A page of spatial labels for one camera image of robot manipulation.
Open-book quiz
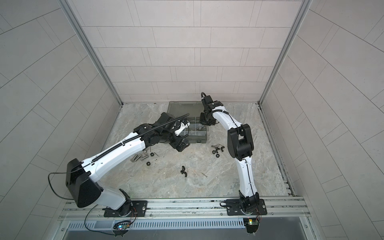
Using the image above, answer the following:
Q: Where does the right circuit board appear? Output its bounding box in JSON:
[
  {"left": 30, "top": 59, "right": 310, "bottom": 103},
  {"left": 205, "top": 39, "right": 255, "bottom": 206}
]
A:
[{"left": 243, "top": 218, "right": 260, "bottom": 234}]

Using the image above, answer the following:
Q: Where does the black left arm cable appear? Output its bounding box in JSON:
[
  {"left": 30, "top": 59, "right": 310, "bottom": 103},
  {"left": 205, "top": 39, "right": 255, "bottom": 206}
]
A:
[{"left": 47, "top": 170, "right": 76, "bottom": 201}]

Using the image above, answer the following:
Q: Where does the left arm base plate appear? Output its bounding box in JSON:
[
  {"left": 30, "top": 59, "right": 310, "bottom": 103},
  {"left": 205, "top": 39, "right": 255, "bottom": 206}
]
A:
[{"left": 103, "top": 200, "right": 148, "bottom": 218}]

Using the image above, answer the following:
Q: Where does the silver spacer cluster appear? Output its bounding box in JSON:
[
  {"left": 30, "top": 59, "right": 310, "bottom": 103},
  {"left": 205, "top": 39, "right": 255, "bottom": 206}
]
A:
[{"left": 130, "top": 150, "right": 149, "bottom": 163}]

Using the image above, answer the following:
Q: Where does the black wing nut pair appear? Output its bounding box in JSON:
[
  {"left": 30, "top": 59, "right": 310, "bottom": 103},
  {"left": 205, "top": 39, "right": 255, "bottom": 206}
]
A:
[{"left": 181, "top": 166, "right": 188, "bottom": 178}]

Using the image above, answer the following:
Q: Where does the grey compartment organizer box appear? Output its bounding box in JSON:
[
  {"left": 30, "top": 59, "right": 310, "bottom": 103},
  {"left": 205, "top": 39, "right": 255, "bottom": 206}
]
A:
[{"left": 167, "top": 101, "right": 208, "bottom": 144}]

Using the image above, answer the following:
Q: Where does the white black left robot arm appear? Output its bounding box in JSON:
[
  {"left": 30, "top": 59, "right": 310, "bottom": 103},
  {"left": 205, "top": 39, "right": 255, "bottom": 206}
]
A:
[{"left": 66, "top": 113, "right": 190, "bottom": 210}]

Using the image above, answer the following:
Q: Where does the left green circuit board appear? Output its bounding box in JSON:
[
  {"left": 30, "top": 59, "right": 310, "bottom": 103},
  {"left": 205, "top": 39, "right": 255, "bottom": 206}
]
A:
[{"left": 113, "top": 221, "right": 131, "bottom": 231}]

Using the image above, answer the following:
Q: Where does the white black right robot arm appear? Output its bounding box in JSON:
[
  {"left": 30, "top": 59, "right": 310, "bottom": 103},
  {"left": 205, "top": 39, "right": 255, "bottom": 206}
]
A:
[{"left": 200, "top": 92, "right": 260, "bottom": 213}]

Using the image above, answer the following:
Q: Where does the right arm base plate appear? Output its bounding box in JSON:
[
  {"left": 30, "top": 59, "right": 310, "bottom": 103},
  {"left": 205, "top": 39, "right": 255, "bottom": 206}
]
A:
[{"left": 220, "top": 199, "right": 268, "bottom": 216}]

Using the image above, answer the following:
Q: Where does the white vent grille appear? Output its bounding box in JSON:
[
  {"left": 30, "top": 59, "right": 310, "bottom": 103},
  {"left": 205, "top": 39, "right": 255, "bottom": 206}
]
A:
[{"left": 67, "top": 218, "right": 245, "bottom": 231}]

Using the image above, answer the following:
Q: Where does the aluminium front rail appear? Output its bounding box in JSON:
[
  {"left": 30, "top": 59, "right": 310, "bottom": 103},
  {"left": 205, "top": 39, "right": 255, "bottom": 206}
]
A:
[{"left": 58, "top": 196, "right": 311, "bottom": 221}]

